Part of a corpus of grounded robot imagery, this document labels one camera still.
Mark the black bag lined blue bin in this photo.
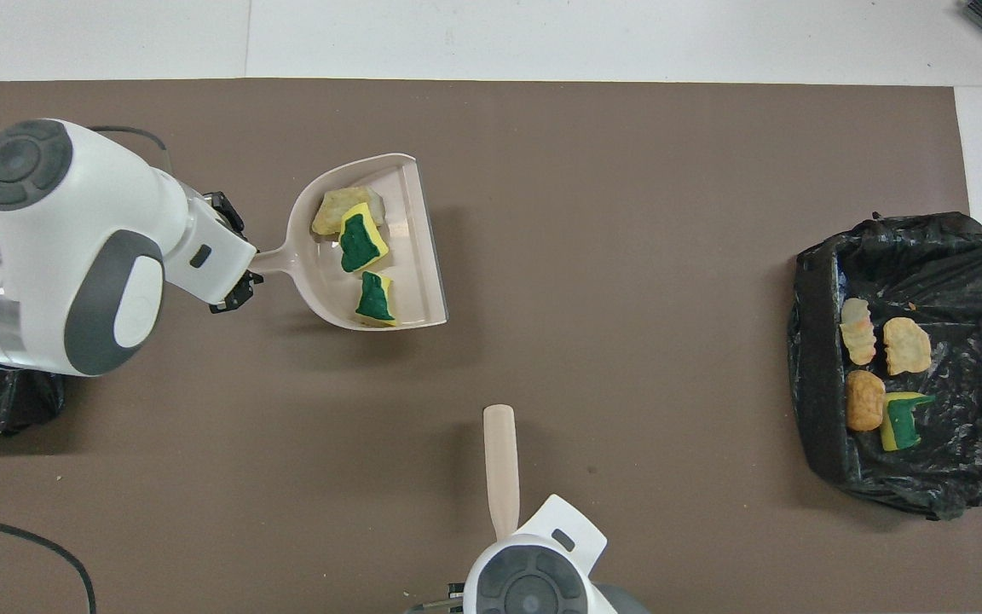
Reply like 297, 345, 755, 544
788, 211, 982, 521

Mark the orange striped bread piece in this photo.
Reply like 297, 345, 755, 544
840, 298, 877, 366

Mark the tan stone-like chunk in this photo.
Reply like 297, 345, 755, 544
312, 188, 385, 238

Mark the small yellow green sponge piece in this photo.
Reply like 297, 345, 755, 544
355, 271, 400, 327

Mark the brown cork-like roll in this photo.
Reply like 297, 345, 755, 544
846, 369, 886, 432

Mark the thin black base cable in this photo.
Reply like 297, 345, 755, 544
0, 510, 99, 614

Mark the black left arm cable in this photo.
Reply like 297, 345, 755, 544
90, 125, 173, 177

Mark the large yellow green sponge piece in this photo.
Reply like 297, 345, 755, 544
338, 203, 390, 275

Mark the brown table mat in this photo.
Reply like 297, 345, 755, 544
0, 79, 982, 614

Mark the beige handled black bristle brush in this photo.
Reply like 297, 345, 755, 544
482, 404, 522, 543

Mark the beige plastic dustpan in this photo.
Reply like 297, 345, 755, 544
248, 153, 449, 332

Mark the pale beige foam chunk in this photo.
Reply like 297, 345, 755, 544
883, 317, 933, 376

